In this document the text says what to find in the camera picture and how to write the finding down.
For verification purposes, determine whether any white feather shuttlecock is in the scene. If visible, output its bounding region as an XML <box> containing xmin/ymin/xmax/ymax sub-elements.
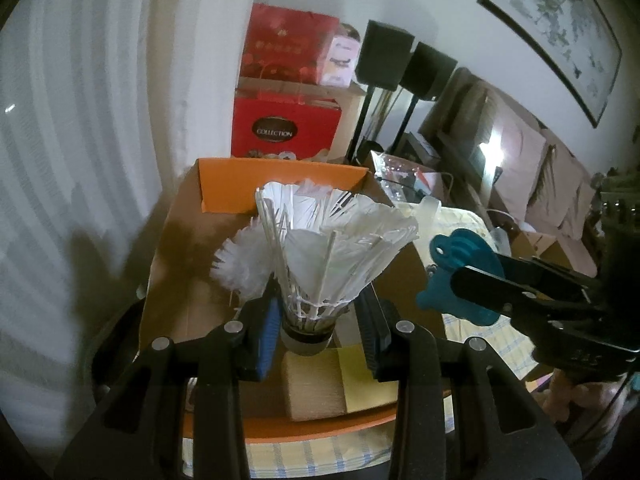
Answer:
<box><xmin>255</xmin><ymin>180</ymin><xmax>419</xmax><ymax>356</ymax></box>

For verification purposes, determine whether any white fluffy duster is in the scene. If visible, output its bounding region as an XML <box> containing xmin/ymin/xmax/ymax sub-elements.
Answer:
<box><xmin>210</xmin><ymin>218</ymin><xmax>272</xmax><ymax>304</ymax></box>

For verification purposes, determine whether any person right hand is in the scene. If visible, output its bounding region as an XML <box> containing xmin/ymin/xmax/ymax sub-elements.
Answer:
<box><xmin>533</xmin><ymin>370</ymin><xmax>624</xmax><ymax>422</ymax></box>

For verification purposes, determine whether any large open cardboard box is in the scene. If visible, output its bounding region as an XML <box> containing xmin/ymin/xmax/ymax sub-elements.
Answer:
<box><xmin>511</xmin><ymin>231</ymin><xmax>568</xmax><ymax>264</ymax></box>

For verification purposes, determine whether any yellow plaid tablecloth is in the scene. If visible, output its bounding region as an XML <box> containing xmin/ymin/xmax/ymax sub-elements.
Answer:
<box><xmin>182</xmin><ymin>204</ymin><xmax>542</xmax><ymax>478</ymax></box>

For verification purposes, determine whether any brown bed headboard cushion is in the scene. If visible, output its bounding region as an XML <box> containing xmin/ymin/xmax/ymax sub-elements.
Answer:
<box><xmin>419</xmin><ymin>67</ymin><xmax>597</xmax><ymax>276</ymax></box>

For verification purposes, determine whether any orange cardboard box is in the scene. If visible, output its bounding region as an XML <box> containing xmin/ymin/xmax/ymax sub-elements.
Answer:
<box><xmin>140</xmin><ymin>158</ymin><xmax>445</xmax><ymax>443</ymax></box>

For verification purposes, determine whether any bright lamp device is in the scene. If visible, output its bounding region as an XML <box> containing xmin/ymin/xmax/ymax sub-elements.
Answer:
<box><xmin>439</xmin><ymin>129</ymin><xmax>507</xmax><ymax>181</ymax></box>

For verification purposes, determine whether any yellow sponge block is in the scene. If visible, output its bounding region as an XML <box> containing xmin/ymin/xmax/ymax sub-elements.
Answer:
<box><xmin>282</xmin><ymin>344</ymin><xmax>398</xmax><ymax>422</ymax></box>

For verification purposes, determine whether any clutter box with plastic bags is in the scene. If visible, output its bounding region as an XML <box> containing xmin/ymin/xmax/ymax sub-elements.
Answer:
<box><xmin>366</xmin><ymin>151</ymin><xmax>454</xmax><ymax>205</ymax></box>

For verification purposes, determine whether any black speaker right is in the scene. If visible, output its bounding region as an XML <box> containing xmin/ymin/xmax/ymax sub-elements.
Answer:
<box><xmin>389</xmin><ymin>40</ymin><xmax>459</xmax><ymax>156</ymax></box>

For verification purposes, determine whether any framed landscape painting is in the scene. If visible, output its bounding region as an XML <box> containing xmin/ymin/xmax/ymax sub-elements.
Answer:
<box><xmin>477</xmin><ymin>0</ymin><xmax>622</xmax><ymax>127</ymax></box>

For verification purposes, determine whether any red collection gift box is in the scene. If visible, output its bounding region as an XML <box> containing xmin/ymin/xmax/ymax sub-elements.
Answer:
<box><xmin>231</xmin><ymin>90</ymin><xmax>342</xmax><ymax>160</ymax></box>

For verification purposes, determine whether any white pink tissue pack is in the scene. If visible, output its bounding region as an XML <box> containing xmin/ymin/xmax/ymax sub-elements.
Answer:
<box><xmin>319</xmin><ymin>23</ymin><xmax>361</xmax><ymax>88</ymax></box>

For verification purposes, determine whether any red patterned gift bag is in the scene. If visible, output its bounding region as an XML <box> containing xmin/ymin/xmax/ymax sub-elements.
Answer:
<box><xmin>240</xmin><ymin>3</ymin><xmax>340</xmax><ymax>84</ymax></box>

